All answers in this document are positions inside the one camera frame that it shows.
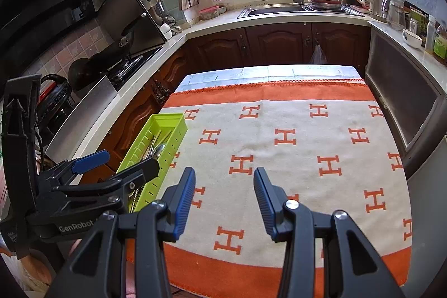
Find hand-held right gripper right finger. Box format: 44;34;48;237
253;166;406;298

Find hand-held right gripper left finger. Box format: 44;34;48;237
45;166;197;298

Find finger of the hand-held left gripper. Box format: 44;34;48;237
52;158;160;214
38;149;111;189

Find green plastic utensil tray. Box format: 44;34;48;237
116;113;188;213

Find steel splash guard panel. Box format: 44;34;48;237
45;75;119;159
96;0;168;56

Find black red cooker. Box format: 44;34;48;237
37;74;74;131

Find orange white printed blanket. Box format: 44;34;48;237
126;80;413;298

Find black wok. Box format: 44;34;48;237
68;31;135;91

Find gas stove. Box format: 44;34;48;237
106;46;165;91

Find light blue table cover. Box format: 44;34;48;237
176;65;364;91

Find white cups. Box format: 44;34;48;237
159;22;174;40

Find hanging plastic bag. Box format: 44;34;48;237
309;44;328;65

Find grey refrigerator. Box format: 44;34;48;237
401;134;447;288

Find pink food container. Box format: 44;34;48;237
199;6;220;20

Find steel sink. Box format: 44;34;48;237
237;5;310;19

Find white bowl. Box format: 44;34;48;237
401;29;423;49

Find glass pitcher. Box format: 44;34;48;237
381;0;407;31

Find white plastic bottle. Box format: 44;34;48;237
424;15;437;54

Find oil bottle green label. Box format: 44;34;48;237
433;24;447;66

